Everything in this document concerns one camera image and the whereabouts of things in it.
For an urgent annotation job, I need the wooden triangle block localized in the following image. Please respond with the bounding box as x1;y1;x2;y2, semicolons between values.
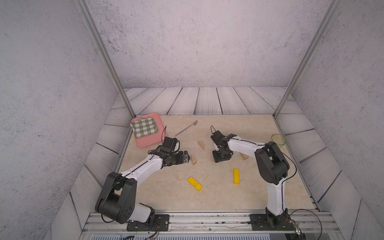
240;153;249;160
191;156;197;165
198;141;205;150

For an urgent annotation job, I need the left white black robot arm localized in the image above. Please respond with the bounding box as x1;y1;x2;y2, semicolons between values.
95;146;191;225

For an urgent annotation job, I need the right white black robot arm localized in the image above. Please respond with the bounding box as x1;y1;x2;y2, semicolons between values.
211;131;290;230

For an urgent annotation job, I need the yellow block right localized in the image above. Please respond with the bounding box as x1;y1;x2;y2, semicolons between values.
234;168;240;185

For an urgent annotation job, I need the yellow block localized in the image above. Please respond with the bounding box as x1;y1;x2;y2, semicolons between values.
188;177;203;191
234;168;240;185

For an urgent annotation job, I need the pink plastic tray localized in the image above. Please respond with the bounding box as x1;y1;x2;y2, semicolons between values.
130;113;168;149

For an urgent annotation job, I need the yellow block left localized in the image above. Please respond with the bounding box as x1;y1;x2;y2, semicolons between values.
188;177;203;191

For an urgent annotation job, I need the green checkered cloth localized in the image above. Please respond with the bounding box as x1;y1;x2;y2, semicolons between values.
130;117;159;138

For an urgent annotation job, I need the metal fork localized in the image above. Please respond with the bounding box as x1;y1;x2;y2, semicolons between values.
175;120;198;137

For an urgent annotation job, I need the green translucent cup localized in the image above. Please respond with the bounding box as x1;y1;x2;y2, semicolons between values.
271;134;287;149

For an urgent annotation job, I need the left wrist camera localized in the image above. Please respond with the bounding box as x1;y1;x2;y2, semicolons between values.
162;137;180;153

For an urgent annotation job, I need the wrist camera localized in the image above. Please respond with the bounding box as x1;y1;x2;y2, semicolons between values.
162;137;180;153
211;131;226;146

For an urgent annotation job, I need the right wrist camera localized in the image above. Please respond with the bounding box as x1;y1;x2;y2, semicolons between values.
211;131;226;146

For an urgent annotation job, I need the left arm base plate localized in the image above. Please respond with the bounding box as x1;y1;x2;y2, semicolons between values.
127;214;170;232

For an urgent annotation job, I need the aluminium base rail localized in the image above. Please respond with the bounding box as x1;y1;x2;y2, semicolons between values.
80;210;344;240

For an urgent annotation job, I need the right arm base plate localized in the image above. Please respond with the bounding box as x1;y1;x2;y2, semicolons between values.
249;214;295;232

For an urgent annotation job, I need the left aluminium frame post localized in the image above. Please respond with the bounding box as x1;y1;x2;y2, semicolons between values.
74;0;136;118

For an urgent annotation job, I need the aluminium frame post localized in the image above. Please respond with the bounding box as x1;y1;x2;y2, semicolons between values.
273;0;343;118
74;0;136;118

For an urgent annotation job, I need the right aluminium frame post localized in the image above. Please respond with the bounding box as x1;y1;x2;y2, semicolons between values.
273;0;343;118

